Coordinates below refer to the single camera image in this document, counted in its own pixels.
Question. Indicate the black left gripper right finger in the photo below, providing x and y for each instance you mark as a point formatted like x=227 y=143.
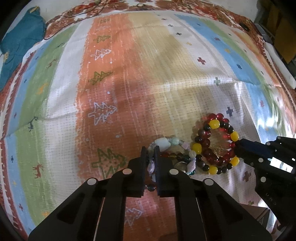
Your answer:
x=204 y=210

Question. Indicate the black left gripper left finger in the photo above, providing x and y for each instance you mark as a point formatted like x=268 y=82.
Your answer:
x=95 y=210

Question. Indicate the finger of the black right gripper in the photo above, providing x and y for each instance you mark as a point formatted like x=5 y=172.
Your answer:
x=251 y=151

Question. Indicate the metal jewelry box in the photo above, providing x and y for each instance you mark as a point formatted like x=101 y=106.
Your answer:
x=261 y=214

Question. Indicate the small gold rings cluster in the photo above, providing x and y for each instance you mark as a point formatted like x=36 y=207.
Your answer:
x=219 y=151

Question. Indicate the white bolster pillow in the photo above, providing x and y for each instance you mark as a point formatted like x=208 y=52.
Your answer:
x=280 y=65

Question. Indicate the colourful striped bed cover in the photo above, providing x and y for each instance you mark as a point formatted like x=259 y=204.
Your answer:
x=39 y=173

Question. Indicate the brown floral bedsheet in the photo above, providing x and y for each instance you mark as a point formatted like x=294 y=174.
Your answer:
x=161 y=9

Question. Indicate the teal blue garment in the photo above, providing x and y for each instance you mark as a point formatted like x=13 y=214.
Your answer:
x=29 y=31

